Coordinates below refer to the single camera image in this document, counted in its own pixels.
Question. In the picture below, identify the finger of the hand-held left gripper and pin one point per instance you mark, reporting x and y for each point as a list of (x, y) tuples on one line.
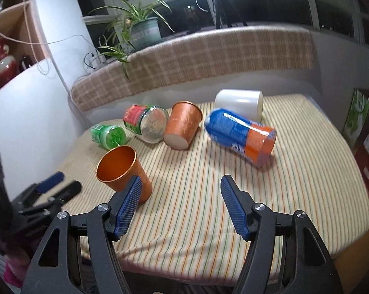
[(66, 192), (51, 181)]

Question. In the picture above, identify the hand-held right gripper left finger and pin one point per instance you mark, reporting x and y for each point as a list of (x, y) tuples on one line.
[(129, 203)]

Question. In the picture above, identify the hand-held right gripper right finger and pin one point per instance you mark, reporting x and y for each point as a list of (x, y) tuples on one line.
[(233, 203)]

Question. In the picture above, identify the orange metal cup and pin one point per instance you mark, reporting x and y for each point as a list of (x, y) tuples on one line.
[(123, 174)]

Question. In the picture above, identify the blue and orange can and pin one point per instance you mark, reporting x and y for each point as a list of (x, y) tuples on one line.
[(242, 134)]

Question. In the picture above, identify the small green bottle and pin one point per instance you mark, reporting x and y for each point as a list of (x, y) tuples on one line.
[(109, 134)]

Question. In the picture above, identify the clear cup with red label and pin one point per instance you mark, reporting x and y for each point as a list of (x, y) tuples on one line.
[(146, 122)]

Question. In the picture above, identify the orange paper cup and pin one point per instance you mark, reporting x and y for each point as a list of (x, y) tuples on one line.
[(183, 123)]

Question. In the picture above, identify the white cup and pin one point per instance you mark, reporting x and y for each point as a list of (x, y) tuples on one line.
[(238, 104)]

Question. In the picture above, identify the pink cloth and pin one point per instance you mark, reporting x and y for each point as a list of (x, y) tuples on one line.
[(12, 274)]

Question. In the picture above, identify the red ceramic vase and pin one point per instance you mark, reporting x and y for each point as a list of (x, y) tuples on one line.
[(2, 64)]

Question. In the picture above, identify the plaid cushion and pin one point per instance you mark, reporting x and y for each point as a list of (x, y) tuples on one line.
[(202, 61)]

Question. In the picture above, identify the green and white box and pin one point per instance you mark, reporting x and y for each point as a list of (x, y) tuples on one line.
[(357, 116)]

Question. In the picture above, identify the wooden shelf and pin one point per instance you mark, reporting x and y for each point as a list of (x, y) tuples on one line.
[(12, 33)]

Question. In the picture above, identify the potted spider plant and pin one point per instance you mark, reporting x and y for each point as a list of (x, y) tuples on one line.
[(135, 30)]

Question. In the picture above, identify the black tripod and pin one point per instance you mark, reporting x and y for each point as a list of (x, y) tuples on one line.
[(222, 3)]

